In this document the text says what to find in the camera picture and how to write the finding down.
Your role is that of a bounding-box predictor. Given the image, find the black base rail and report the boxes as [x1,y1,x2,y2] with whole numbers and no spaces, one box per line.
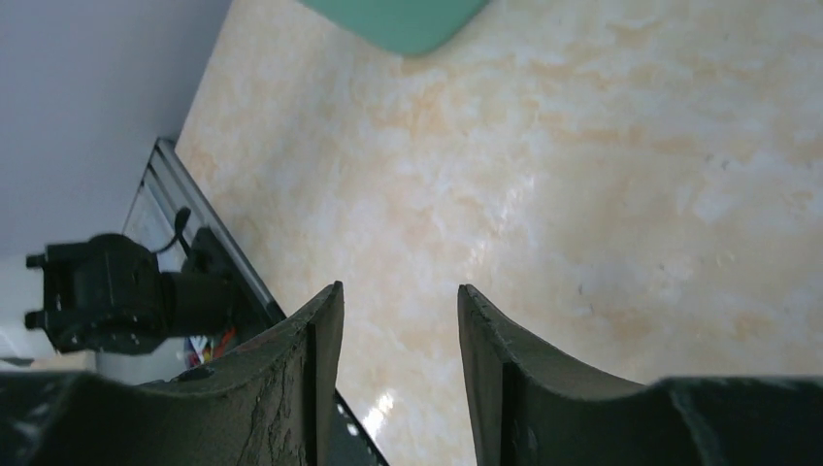
[135,138,387,465]

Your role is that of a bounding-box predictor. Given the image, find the teal trash bin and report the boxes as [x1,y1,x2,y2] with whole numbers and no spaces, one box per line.
[302,0,489,55]

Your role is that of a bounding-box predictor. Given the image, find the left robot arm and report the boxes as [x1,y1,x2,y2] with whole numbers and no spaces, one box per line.
[1,234,247,384]

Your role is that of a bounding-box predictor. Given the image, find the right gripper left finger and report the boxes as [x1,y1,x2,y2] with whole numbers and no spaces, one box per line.
[1,283,345,465]

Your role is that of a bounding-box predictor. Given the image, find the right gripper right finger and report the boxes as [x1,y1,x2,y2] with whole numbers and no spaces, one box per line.
[457,284,822,465]

